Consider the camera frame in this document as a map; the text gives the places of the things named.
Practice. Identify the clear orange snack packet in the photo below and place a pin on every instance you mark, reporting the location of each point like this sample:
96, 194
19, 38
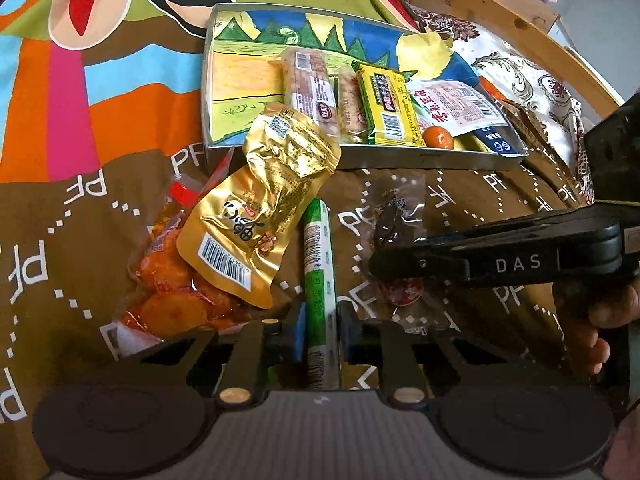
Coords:
165, 305

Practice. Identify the pink sausage packet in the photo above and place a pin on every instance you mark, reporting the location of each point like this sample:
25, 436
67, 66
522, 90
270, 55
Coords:
310, 85

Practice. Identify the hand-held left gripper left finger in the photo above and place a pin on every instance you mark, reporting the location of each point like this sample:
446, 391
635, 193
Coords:
299, 330

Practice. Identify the small orange round snack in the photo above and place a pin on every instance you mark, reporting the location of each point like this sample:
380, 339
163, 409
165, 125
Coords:
437, 137

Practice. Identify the gold foil snack packet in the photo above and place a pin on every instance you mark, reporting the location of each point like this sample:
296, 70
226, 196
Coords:
260, 200

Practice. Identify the person's right hand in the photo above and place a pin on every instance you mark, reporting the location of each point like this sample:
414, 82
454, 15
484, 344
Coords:
615, 310

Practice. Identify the yellow snack packet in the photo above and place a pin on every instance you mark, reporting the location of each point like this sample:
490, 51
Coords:
390, 105

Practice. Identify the white pink snack packet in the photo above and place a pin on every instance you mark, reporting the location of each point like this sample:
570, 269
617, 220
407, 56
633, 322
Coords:
450, 105

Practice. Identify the wooden bed frame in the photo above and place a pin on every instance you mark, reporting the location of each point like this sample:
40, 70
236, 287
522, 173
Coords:
500, 10

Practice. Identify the small clear cake bar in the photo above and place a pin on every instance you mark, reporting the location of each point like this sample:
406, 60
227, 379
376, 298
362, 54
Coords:
350, 105

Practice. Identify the metal tray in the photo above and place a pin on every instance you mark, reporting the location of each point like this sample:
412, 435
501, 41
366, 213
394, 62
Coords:
425, 158

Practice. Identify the green white stick packet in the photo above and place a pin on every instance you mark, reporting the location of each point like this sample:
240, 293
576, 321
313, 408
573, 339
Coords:
320, 260

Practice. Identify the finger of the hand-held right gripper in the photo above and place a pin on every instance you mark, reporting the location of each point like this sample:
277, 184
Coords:
450, 260

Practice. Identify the clear dark meat packet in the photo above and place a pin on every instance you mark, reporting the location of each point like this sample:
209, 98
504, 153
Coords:
395, 210

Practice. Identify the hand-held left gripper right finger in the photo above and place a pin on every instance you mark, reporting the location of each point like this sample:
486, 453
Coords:
347, 331

